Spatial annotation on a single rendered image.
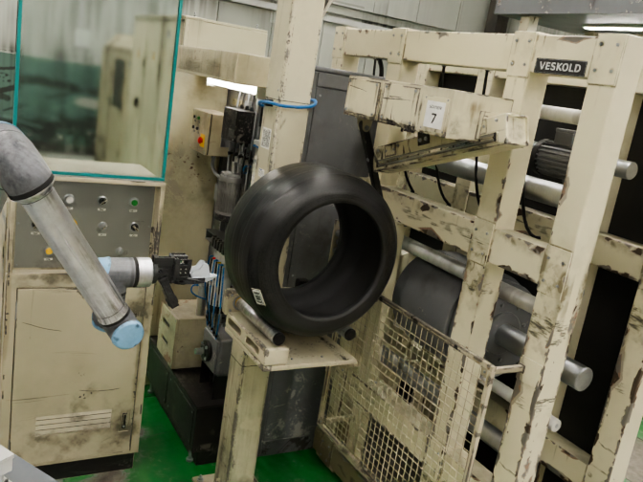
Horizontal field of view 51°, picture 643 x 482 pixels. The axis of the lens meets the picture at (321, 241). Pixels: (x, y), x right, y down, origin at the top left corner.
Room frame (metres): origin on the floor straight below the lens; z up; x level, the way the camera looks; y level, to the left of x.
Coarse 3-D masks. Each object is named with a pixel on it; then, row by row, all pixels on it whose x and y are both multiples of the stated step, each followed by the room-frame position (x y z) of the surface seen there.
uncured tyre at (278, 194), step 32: (256, 192) 2.16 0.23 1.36; (288, 192) 2.07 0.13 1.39; (320, 192) 2.09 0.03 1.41; (352, 192) 2.15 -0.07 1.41; (256, 224) 2.04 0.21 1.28; (288, 224) 2.04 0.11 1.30; (352, 224) 2.48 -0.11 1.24; (384, 224) 2.22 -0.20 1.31; (256, 256) 2.02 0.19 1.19; (352, 256) 2.48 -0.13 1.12; (384, 256) 2.23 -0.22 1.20; (256, 288) 2.03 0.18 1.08; (288, 288) 2.40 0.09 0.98; (320, 288) 2.43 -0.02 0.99; (352, 288) 2.40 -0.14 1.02; (384, 288) 2.25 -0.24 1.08; (288, 320) 2.07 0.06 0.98; (320, 320) 2.12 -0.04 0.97; (352, 320) 2.20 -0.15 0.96
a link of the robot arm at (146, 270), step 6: (138, 258) 1.92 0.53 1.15; (144, 258) 1.93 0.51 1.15; (150, 258) 1.93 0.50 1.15; (144, 264) 1.90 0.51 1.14; (150, 264) 1.91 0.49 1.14; (144, 270) 1.89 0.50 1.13; (150, 270) 1.90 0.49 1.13; (144, 276) 1.89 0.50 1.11; (150, 276) 1.90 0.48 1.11; (144, 282) 1.89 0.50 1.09; (150, 282) 1.90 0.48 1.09
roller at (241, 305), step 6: (240, 300) 2.35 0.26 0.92; (240, 306) 2.32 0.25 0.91; (246, 306) 2.30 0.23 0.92; (246, 312) 2.27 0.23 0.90; (252, 312) 2.25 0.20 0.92; (252, 318) 2.23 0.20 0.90; (258, 318) 2.20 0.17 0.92; (258, 324) 2.18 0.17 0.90; (264, 324) 2.15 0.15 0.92; (270, 324) 2.15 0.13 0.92; (264, 330) 2.14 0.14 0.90; (270, 330) 2.11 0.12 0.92; (276, 330) 2.10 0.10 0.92; (270, 336) 2.10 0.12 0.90; (276, 336) 2.08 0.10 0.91; (282, 336) 2.09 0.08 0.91; (276, 342) 2.08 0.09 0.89; (282, 342) 2.09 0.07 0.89
